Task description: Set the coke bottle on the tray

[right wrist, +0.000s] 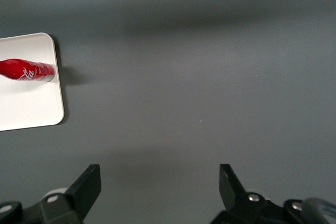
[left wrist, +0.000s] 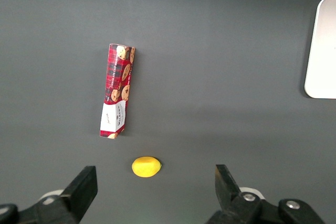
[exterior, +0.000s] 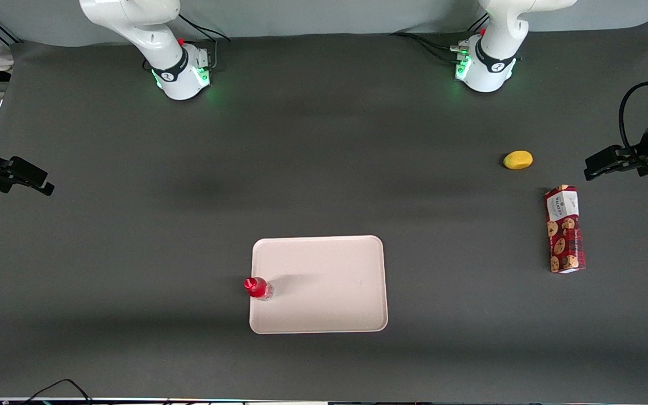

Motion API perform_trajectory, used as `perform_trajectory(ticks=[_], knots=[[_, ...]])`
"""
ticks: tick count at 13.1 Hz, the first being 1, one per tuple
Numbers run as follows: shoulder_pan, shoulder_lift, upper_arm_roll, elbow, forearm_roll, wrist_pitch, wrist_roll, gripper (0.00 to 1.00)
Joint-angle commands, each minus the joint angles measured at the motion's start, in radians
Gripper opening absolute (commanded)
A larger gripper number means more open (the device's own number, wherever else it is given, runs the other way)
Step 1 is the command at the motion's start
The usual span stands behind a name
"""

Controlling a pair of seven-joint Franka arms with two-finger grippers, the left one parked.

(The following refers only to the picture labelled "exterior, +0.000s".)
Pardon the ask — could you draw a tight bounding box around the red coke bottle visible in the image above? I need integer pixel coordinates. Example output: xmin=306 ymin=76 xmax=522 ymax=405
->
xmin=244 ymin=277 xmax=274 ymax=301

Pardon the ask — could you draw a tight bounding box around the cream rectangular plastic tray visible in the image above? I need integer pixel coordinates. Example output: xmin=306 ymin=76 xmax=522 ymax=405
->
xmin=249 ymin=235 xmax=389 ymax=335

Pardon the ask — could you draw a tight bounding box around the red cookie box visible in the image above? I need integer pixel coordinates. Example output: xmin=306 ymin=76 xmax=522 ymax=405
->
xmin=544 ymin=184 xmax=587 ymax=274

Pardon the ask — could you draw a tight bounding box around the yellow lemon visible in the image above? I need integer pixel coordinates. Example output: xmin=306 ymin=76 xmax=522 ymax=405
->
xmin=503 ymin=150 xmax=534 ymax=170

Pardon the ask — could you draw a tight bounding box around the black table edge cable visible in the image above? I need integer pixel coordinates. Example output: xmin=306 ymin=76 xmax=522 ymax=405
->
xmin=20 ymin=379 xmax=95 ymax=405

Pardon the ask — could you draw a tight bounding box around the black left base cable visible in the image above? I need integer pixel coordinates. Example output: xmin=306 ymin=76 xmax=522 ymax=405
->
xmin=389 ymin=31 xmax=471 ymax=64

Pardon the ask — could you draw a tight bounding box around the black base cable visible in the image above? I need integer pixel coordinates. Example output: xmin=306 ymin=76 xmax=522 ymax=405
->
xmin=389 ymin=31 xmax=471 ymax=64
xmin=177 ymin=13 xmax=236 ymax=70

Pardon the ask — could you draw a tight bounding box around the black right base cable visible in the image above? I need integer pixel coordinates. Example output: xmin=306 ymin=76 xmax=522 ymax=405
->
xmin=177 ymin=13 xmax=236 ymax=70

